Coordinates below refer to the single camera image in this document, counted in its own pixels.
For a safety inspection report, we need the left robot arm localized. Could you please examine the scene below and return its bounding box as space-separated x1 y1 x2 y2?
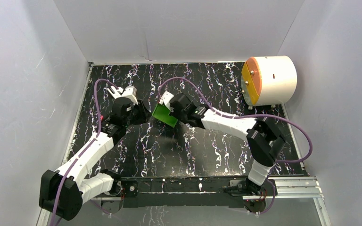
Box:
39 97 151 221

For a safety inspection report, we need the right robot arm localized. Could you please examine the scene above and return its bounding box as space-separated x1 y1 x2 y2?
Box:
159 92 286 195

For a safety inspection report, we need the small white plastic clip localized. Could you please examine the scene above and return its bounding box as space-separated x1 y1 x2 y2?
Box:
107 86 123 99

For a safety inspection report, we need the white cylinder with coloured face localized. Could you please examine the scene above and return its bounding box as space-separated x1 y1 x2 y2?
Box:
241 56 297 106

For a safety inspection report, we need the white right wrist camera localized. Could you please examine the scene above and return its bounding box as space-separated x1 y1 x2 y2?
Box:
159 91 174 112

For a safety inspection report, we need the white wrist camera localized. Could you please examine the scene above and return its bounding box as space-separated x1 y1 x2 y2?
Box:
121 86 138 105
159 91 174 112

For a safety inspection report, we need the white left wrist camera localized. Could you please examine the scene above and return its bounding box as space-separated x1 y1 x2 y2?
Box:
121 86 138 105

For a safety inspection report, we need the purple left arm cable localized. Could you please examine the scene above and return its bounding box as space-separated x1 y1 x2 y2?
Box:
48 78 121 226

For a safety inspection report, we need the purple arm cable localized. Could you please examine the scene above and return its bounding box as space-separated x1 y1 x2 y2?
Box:
48 78 121 226
157 77 313 216

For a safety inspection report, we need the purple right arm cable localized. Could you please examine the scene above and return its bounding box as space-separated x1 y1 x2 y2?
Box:
157 77 313 216

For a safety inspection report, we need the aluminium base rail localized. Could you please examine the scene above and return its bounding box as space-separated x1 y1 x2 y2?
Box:
43 176 325 201

